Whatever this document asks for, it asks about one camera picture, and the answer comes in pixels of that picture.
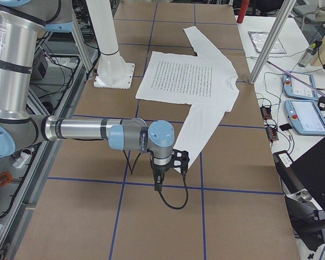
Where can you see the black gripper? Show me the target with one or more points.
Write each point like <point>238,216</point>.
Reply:
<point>158,169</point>

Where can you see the white printed long-sleeve shirt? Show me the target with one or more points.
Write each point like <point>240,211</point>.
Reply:
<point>206,82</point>

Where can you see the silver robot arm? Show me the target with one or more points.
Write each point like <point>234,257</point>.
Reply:
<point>157,139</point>

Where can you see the lower black relay box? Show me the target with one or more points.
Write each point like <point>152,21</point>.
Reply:
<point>271,133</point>

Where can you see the black relay box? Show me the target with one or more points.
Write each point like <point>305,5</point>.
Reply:
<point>271,133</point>
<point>266,112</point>

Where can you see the upper black relay box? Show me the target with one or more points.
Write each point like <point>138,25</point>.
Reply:
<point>266,112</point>

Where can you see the white power strip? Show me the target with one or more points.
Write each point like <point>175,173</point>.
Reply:
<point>23,157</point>

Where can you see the black laptop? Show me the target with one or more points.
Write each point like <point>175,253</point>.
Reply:
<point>305,180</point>

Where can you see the orange clamp block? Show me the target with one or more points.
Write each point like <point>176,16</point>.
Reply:
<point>5,178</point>

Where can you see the lower blue teach pendant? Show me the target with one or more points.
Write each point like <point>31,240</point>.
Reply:
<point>305,117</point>

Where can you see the blue teach pendant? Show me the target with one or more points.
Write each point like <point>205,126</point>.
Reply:
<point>296,90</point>
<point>305,117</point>

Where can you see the upper blue teach pendant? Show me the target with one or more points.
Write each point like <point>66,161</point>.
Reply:
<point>296,90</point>

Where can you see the red bottle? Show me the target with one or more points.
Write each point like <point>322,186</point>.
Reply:
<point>242,11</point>

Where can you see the clear water bottle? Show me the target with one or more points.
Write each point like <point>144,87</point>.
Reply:
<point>309,53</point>

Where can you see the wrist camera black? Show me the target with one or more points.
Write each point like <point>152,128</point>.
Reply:
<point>180,160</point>

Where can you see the aluminium side frame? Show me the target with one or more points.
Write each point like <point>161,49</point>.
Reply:
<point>18,129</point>

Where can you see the white pedestal column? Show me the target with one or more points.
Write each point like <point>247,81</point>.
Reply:
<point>102,20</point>

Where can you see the aluminium frame post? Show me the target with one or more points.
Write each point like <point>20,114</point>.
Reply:
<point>277,26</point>

